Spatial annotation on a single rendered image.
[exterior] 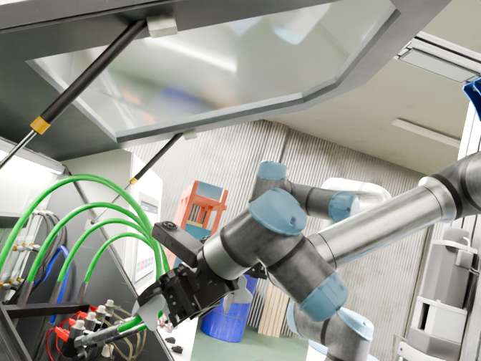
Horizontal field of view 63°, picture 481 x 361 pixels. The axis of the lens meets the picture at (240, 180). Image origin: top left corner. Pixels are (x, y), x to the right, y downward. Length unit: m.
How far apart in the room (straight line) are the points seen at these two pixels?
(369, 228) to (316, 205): 0.25
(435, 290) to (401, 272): 6.90
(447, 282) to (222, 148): 6.09
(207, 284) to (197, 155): 6.30
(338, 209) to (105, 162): 0.73
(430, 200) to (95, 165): 0.94
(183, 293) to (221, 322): 5.00
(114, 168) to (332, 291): 0.87
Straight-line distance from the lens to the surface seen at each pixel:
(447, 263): 1.11
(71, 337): 0.93
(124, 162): 1.27
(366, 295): 7.73
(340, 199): 0.93
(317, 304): 0.57
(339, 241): 0.71
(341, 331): 1.28
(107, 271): 1.22
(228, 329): 5.65
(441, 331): 1.11
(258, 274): 0.90
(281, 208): 0.53
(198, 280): 0.64
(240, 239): 0.56
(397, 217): 0.75
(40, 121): 0.61
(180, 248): 0.65
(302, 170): 7.21
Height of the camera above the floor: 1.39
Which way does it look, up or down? 8 degrees up
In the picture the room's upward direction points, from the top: 17 degrees clockwise
